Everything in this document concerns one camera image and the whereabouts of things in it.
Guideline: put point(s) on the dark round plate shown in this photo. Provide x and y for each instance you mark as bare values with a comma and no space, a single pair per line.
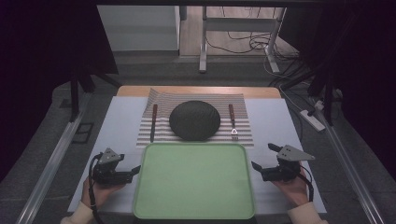
194,120

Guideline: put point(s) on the striped placemat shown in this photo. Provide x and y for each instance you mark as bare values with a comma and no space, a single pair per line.
162,102

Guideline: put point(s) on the white plug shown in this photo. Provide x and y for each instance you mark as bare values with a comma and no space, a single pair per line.
318,104

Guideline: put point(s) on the dark curtain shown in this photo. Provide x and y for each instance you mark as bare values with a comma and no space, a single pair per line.
358,62
46,62

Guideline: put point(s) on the person's right hand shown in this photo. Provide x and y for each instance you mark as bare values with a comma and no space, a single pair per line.
294,191

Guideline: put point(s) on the white power strip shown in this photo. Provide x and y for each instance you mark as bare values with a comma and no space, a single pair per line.
312,120

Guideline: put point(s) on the white table cover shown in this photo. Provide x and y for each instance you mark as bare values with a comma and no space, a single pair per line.
274,124

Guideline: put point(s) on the white metal desk frame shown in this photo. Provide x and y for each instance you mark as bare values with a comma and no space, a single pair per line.
239,24

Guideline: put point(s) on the aluminium rail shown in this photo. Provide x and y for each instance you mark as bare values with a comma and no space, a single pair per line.
351,174
53,161

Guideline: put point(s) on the white cabinet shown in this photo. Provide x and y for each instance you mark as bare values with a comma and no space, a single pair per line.
140,28

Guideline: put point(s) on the person's left hand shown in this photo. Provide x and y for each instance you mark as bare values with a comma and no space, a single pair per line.
101,191

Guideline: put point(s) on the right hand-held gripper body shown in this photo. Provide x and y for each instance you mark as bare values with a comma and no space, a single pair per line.
288,165

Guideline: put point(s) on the green plastic tray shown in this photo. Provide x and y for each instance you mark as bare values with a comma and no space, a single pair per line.
193,183

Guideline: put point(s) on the black metal stand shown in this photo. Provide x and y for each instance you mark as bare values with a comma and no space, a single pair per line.
327,93
74,93

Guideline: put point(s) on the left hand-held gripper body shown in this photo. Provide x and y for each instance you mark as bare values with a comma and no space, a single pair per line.
109,169

